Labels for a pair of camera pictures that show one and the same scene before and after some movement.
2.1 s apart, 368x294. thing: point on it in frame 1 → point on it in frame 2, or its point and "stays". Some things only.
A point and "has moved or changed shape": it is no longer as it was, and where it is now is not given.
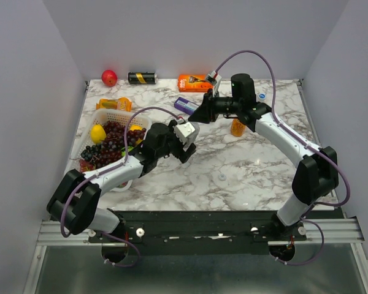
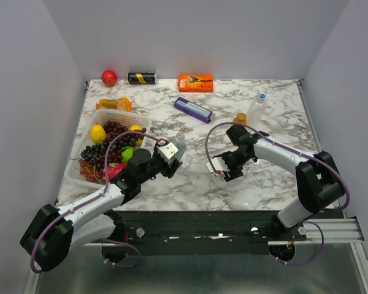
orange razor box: [191, 82] stays
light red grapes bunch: [86, 166] stays
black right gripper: [206, 111] → [232, 174]
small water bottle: [192, 138] has moved or changed shape
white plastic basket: [127, 118] stays
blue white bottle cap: [262, 95] stays
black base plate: [195, 233] stays
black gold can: [142, 78] stays
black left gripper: [181, 154] → [168, 171]
